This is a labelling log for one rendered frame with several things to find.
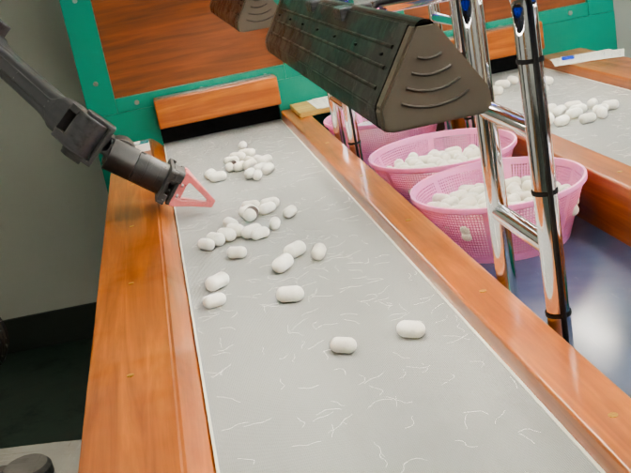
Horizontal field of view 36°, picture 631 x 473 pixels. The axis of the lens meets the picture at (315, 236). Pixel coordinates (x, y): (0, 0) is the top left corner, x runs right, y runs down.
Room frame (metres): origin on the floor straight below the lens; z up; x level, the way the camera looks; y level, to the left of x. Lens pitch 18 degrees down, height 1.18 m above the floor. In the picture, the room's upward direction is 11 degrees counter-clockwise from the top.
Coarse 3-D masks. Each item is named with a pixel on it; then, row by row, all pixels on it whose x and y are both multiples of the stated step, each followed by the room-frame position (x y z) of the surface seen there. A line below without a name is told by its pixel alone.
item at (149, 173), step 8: (144, 152) 1.67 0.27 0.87; (144, 160) 1.64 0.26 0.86; (152, 160) 1.65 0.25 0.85; (160, 160) 1.66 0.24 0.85; (168, 160) 1.72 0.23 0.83; (176, 160) 1.72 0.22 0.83; (136, 168) 1.63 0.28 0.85; (144, 168) 1.64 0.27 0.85; (152, 168) 1.64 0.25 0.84; (160, 168) 1.65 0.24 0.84; (168, 168) 1.65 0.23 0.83; (136, 176) 1.64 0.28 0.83; (144, 176) 1.64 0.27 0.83; (152, 176) 1.64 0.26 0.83; (160, 176) 1.64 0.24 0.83; (168, 176) 1.62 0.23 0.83; (176, 176) 1.62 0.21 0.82; (136, 184) 1.65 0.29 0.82; (144, 184) 1.64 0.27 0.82; (152, 184) 1.64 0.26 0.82; (160, 184) 1.64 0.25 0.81; (168, 184) 1.66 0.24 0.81; (160, 192) 1.62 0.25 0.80; (160, 200) 1.62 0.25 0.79
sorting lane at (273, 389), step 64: (256, 128) 2.37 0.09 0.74; (192, 192) 1.83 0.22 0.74; (256, 192) 1.74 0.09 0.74; (320, 192) 1.66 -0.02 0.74; (192, 256) 1.43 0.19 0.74; (256, 256) 1.37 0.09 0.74; (384, 256) 1.26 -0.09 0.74; (192, 320) 1.15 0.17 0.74; (256, 320) 1.12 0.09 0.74; (320, 320) 1.08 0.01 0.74; (384, 320) 1.04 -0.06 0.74; (448, 320) 1.01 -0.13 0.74; (256, 384) 0.94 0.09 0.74; (320, 384) 0.91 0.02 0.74; (384, 384) 0.88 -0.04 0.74; (448, 384) 0.86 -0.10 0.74; (512, 384) 0.83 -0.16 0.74; (256, 448) 0.80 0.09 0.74; (320, 448) 0.78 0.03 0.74; (384, 448) 0.76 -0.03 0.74; (448, 448) 0.74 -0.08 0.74; (512, 448) 0.72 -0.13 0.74; (576, 448) 0.70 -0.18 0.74
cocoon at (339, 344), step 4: (332, 340) 0.98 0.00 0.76; (336, 340) 0.98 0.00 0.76; (340, 340) 0.97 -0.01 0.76; (344, 340) 0.97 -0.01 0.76; (348, 340) 0.97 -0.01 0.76; (352, 340) 0.97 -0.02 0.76; (332, 344) 0.97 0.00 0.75; (336, 344) 0.97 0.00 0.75; (340, 344) 0.97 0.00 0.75; (344, 344) 0.97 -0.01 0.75; (348, 344) 0.96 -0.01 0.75; (352, 344) 0.97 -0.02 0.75; (356, 344) 0.97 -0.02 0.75; (332, 348) 0.97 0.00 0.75; (336, 348) 0.97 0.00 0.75; (340, 348) 0.97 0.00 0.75; (344, 348) 0.97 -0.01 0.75; (348, 348) 0.96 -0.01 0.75; (352, 348) 0.96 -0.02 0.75; (336, 352) 0.97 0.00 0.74; (340, 352) 0.97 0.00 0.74; (344, 352) 0.97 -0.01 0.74; (348, 352) 0.97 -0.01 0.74; (352, 352) 0.97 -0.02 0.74
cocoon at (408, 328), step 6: (402, 324) 0.98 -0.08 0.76; (408, 324) 0.98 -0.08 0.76; (414, 324) 0.97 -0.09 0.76; (420, 324) 0.97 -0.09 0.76; (396, 330) 0.99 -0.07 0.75; (402, 330) 0.98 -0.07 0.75; (408, 330) 0.97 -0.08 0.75; (414, 330) 0.97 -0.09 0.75; (420, 330) 0.97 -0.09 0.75; (402, 336) 0.98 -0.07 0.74; (408, 336) 0.98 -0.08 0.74; (414, 336) 0.97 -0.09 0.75; (420, 336) 0.97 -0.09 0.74
